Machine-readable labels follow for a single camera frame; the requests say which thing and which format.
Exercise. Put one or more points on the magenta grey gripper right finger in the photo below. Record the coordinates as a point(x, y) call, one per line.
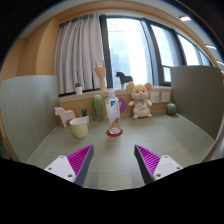
point(152, 166)

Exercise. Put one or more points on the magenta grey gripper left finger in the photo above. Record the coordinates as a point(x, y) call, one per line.
point(74, 167)

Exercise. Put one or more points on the clear plastic water bottle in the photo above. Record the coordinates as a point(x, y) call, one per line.
point(113, 112)

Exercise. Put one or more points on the pale yellow cup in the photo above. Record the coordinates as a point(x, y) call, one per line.
point(79, 127)

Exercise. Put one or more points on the red round coaster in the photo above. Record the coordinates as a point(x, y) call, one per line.
point(114, 134)

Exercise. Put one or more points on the pink wooden horse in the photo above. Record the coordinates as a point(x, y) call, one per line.
point(65, 115)

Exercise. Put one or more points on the small potted plant on table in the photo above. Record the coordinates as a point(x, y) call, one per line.
point(85, 114)

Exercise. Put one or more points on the round green cactus ornament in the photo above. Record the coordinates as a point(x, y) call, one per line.
point(171, 109)

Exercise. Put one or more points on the beige plush mouse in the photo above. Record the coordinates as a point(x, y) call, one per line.
point(140, 102)

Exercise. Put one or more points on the tall green cactus ornament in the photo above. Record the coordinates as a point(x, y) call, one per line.
point(97, 107)

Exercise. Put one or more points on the purple number seven disc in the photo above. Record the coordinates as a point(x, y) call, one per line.
point(123, 105)

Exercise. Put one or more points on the left green partition panel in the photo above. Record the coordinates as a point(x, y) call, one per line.
point(27, 106)

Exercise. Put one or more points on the green partition panel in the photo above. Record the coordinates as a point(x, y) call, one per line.
point(27, 106)
point(198, 92)

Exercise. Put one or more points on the small potted plant on sill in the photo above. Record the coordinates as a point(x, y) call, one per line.
point(78, 88)

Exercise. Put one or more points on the right green partition panel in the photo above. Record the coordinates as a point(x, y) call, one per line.
point(198, 92)

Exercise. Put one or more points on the black horse figure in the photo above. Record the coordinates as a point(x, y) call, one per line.
point(123, 78)

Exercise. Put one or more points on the wooden hand model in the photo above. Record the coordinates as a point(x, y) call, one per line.
point(101, 74)

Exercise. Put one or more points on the grey curtain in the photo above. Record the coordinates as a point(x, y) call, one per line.
point(78, 49)

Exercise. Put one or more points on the white wall socket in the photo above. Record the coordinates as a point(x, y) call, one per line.
point(154, 97)

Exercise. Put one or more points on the white wall switch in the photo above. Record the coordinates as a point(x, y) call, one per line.
point(165, 97)

